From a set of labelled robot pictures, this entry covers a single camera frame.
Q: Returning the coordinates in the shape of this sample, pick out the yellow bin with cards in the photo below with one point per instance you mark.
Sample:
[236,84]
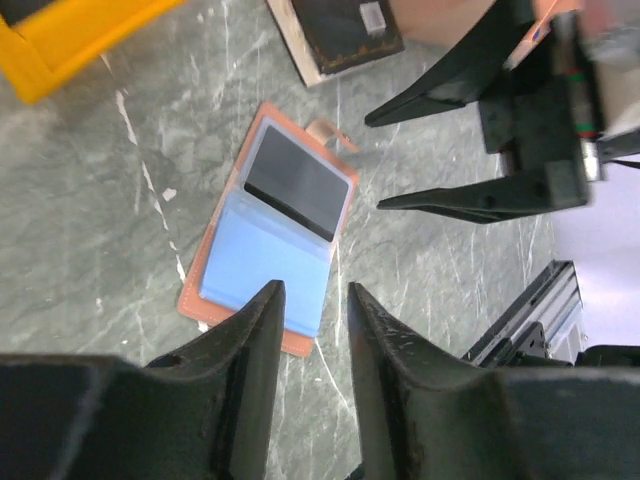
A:
[45,43]

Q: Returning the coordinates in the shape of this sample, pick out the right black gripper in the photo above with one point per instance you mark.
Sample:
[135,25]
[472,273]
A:
[544,109]

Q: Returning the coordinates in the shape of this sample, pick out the pink leather card holder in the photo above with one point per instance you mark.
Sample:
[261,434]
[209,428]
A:
[248,243]

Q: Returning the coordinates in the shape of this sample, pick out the peach file organizer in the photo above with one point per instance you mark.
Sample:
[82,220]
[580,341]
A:
[446,22]

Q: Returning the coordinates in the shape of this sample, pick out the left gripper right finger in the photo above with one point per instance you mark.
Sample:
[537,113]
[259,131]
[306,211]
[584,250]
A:
[425,414]

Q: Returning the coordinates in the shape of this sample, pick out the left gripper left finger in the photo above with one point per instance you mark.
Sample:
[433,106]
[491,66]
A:
[201,411]

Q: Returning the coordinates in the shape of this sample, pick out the aluminium frame rail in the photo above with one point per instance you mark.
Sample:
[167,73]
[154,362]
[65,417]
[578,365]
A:
[543,326]

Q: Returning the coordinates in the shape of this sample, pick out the black book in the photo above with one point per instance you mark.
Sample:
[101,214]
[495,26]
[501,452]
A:
[327,39]

